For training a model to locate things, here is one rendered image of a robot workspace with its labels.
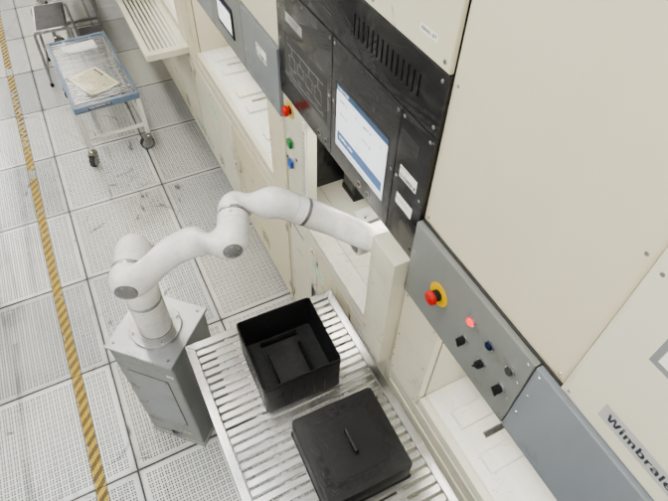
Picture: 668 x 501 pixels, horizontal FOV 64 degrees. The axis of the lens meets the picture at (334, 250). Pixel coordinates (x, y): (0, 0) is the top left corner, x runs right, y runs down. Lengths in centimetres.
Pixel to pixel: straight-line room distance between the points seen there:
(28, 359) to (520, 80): 280
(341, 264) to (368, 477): 80
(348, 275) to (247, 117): 113
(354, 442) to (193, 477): 113
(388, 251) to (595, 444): 68
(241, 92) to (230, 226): 149
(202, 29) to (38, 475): 241
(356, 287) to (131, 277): 81
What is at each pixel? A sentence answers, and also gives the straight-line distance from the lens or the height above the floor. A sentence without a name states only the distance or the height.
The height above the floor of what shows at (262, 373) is 77.
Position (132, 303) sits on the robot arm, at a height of 100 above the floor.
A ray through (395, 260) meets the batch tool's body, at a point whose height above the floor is 140.
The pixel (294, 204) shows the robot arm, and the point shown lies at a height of 139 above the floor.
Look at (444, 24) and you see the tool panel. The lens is 109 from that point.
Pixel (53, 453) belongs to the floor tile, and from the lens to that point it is 294.
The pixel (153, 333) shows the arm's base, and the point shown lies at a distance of 209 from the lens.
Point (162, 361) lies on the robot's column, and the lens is 208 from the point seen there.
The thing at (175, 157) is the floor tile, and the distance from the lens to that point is 403.
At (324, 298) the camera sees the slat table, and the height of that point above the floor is 76.
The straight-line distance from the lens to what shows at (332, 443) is 177.
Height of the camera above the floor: 252
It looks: 50 degrees down
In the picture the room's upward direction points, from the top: 2 degrees clockwise
